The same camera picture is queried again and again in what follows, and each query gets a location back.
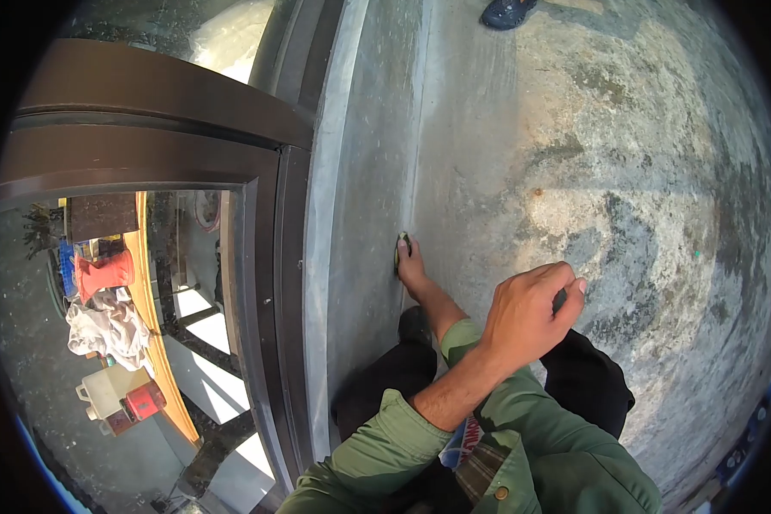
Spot white packet with red print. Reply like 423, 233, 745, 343
438, 414, 487, 471

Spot person's left fingers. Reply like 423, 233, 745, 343
540, 297, 584, 351

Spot white plastic canister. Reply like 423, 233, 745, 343
75, 365, 150, 421

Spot person's right hand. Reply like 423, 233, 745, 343
395, 235, 434, 301

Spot brown glazed door frame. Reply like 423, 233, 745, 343
0, 0, 349, 514

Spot red tin can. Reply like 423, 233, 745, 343
119, 381, 168, 425

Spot person's body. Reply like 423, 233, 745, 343
276, 360, 663, 514

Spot green scrub pad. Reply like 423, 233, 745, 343
393, 231, 412, 274

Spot person's left hand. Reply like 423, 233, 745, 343
481, 260, 588, 380

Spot person's left thumb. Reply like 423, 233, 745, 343
556, 270, 588, 303

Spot crumpled white cloth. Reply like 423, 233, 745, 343
66, 290, 154, 372

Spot person's legs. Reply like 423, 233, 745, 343
331, 305, 637, 451

